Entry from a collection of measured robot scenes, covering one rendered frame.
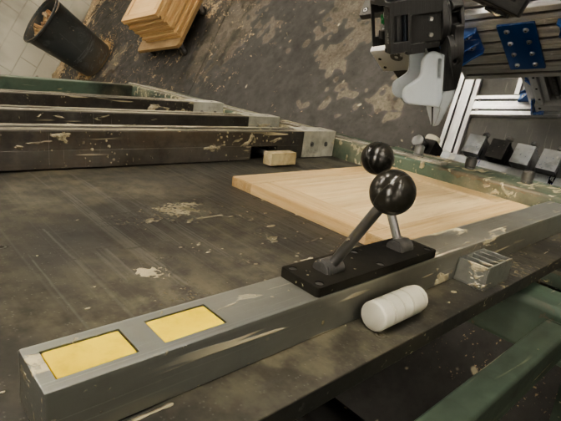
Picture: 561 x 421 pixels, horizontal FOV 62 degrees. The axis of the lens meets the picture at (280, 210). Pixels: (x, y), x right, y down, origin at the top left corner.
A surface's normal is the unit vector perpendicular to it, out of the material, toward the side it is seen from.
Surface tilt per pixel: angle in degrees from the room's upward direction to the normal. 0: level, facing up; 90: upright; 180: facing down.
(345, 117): 0
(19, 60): 90
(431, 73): 68
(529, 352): 59
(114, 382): 90
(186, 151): 90
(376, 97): 0
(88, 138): 90
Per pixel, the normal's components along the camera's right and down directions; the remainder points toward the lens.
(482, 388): 0.13, -0.95
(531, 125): -0.57, -0.39
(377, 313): -0.73, 0.11
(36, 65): 0.74, 0.15
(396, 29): 0.11, 0.44
